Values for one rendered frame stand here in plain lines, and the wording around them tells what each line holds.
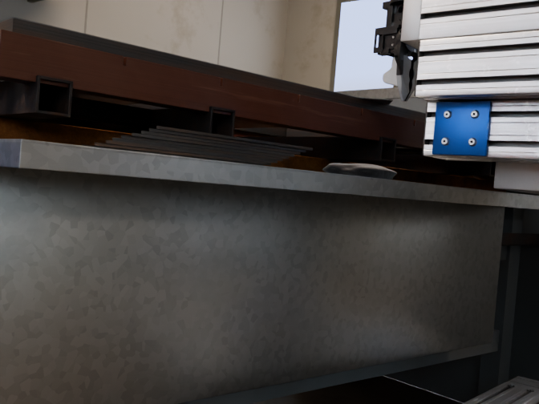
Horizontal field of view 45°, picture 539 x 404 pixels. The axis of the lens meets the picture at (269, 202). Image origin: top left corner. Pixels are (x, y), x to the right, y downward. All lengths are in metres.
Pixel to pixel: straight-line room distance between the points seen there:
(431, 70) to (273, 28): 4.67
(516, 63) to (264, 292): 0.54
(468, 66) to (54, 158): 0.62
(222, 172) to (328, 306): 0.49
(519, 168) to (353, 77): 4.22
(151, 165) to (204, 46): 4.31
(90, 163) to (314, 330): 0.64
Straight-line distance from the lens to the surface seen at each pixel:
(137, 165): 0.78
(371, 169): 1.20
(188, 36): 4.96
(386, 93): 2.48
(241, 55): 5.36
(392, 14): 1.44
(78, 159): 0.74
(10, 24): 1.00
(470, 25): 1.06
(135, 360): 1.01
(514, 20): 1.04
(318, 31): 5.61
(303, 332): 1.22
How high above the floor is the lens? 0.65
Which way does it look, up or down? 1 degrees down
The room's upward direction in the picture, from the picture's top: 5 degrees clockwise
